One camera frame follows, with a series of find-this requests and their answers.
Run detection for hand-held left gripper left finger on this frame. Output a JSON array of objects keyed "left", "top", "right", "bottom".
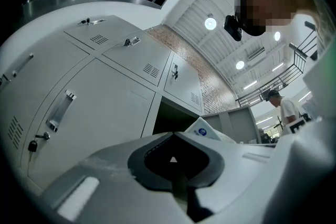
[{"left": 41, "top": 133, "right": 190, "bottom": 224}]

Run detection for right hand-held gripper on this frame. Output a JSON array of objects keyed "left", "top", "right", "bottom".
[{"left": 262, "top": 115, "right": 336, "bottom": 224}]

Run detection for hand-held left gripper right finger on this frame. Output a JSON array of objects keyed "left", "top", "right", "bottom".
[{"left": 174, "top": 133, "right": 276, "bottom": 224}]

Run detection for blue white tissue pack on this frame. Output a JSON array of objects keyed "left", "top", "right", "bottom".
[{"left": 183, "top": 116, "right": 237, "bottom": 143}]

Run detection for grey metal locker cabinet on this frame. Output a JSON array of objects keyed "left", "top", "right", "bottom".
[{"left": 0, "top": 15, "right": 259, "bottom": 192}]

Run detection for grey metal locker door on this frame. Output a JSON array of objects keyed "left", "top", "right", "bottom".
[{"left": 201, "top": 106, "right": 259, "bottom": 144}]

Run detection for black metal railing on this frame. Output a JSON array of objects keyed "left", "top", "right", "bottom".
[{"left": 235, "top": 20, "right": 320, "bottom": 108}]

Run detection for ceiling air vent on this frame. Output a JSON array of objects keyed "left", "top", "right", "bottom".
[{"left": 247, "top": 46, "right": 266, "bottom": 61}]

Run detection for person's head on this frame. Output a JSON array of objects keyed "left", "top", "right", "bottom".
[{"left": 234, "top": 0, "right": 299, "bottom": 37}]

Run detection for set of chrome door handles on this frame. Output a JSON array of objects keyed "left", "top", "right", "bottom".
[{"left": 1, "top": 17, "right": 180, "bottom": 132}]

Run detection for black head camera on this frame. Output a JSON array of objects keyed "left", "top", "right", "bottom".
[{"left": 223, "top": 14, "right": 244, "bottom": 42}]

